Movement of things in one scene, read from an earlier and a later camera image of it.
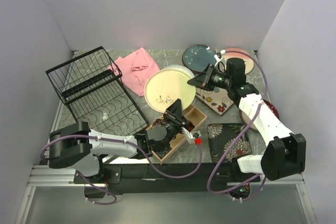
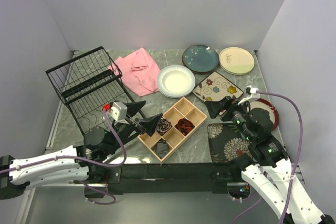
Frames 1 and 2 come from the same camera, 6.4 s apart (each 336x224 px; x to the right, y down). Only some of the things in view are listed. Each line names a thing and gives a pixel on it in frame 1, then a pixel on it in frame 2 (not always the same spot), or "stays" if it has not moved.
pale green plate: (165, 86) to (235, 61)
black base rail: (140, 177) stays
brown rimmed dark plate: (197, 57) stays
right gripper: (199, 81) to (213, 107)
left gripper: (175, 114) to (149, 124)
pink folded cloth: (135, 69) stays
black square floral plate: (220, 137) stays
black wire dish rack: (88, 85) stays
